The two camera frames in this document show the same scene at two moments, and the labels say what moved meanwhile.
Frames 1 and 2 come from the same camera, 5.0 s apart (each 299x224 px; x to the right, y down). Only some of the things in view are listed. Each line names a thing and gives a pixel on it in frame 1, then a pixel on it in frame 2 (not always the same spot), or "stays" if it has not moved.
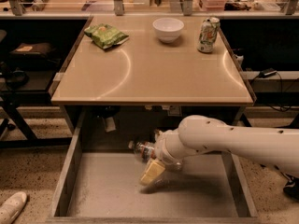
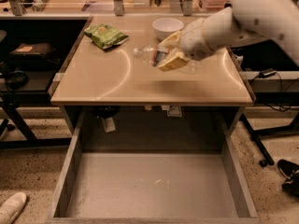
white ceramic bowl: (168, 29) stays
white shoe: (11, 207) stays
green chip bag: (105, 35) stays
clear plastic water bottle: (143, 151) → (150, 55)
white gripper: (163, 145) → (192, 42)
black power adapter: (267, 73) stays
